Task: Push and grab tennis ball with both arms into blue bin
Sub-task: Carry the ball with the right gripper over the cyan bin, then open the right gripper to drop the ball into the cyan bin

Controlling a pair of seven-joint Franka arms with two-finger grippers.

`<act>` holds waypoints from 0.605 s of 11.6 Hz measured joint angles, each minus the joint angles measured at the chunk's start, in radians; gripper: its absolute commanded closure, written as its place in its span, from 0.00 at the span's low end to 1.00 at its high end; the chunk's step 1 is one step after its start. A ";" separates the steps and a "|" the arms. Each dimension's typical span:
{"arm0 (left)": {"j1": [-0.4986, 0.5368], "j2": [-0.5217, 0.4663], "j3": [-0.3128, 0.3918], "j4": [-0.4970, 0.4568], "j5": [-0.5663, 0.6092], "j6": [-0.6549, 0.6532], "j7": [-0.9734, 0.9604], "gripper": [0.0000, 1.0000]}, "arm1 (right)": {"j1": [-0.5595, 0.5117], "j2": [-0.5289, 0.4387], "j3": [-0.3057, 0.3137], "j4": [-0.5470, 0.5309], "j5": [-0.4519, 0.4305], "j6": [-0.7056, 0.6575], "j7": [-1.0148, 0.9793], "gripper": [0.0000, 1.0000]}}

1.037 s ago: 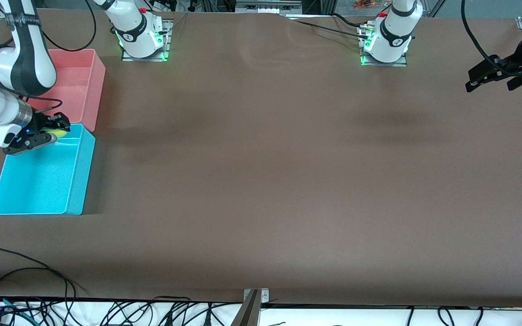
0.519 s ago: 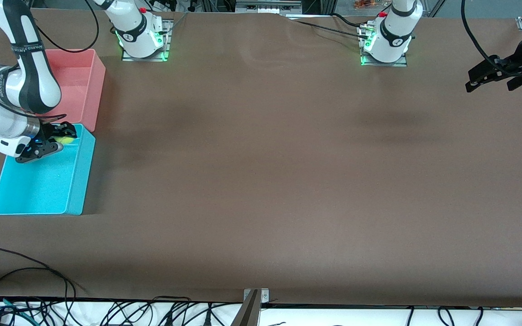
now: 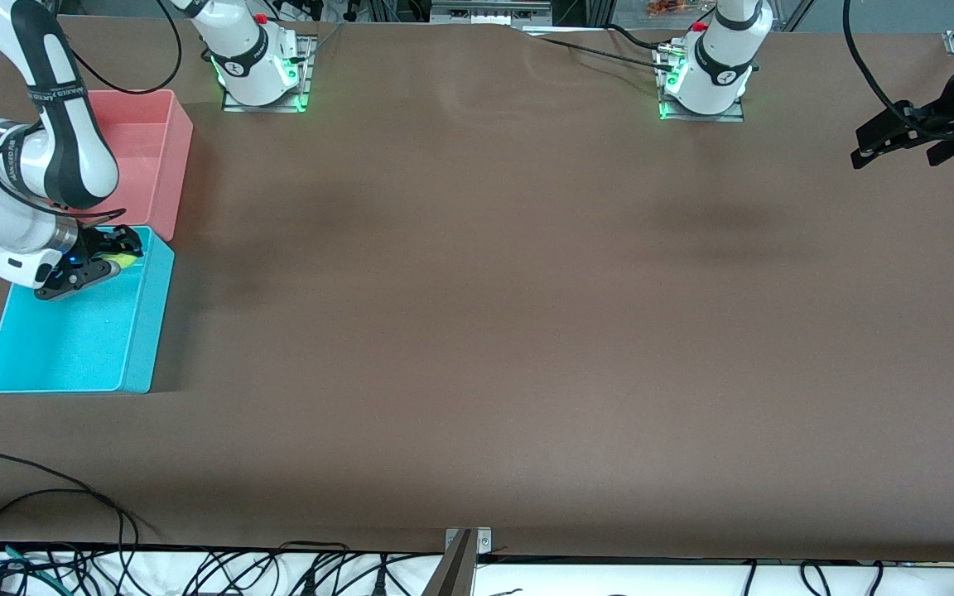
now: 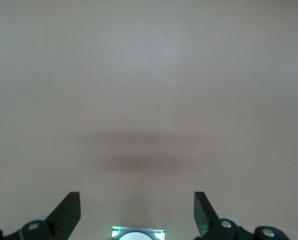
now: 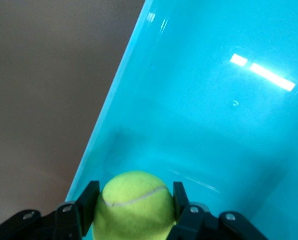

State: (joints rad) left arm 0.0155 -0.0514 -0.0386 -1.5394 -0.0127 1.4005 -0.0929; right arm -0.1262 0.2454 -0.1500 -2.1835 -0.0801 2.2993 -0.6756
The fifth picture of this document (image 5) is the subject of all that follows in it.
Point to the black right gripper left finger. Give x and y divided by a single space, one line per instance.
64 222

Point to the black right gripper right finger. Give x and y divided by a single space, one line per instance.
201 225

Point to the yellow-green tennis ball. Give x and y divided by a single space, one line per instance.
133 210

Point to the blue plastic bin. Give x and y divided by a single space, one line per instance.
201 112

